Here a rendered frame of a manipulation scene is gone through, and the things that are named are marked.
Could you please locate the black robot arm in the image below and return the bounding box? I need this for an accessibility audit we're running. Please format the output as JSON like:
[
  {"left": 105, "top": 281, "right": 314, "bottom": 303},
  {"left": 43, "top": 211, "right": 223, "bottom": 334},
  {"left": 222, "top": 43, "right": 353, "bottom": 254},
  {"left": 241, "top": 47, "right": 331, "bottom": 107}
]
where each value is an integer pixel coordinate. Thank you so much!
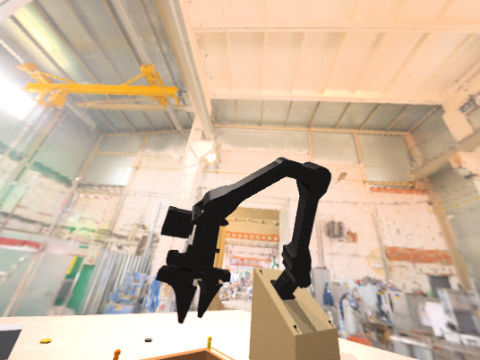
[{"left": 160, "top": 157, "right": 332, "bottom": 300}]

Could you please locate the white cube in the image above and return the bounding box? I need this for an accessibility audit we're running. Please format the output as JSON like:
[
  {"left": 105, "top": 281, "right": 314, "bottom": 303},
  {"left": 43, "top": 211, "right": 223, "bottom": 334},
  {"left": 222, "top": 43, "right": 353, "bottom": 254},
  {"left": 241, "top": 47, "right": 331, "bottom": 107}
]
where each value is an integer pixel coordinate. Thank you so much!
[{"left": 0, "top": 323, "right": 22, "bottom": 360}]

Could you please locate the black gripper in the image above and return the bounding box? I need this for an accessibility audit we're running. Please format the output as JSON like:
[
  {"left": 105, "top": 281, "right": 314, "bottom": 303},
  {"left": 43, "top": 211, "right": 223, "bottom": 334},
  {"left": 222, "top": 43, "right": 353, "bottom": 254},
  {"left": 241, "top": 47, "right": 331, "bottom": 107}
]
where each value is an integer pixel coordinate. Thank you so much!
[{"left": 156, "top": 240, "right": 231, "bottom": 324}]

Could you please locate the orange pawn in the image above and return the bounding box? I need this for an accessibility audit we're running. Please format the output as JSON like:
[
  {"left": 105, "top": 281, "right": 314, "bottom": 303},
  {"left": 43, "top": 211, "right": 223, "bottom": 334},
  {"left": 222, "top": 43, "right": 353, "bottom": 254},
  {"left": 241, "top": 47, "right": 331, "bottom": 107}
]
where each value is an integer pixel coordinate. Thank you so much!
[{"left": 113, "top": 348, "right": 121, "bottom": 360}]

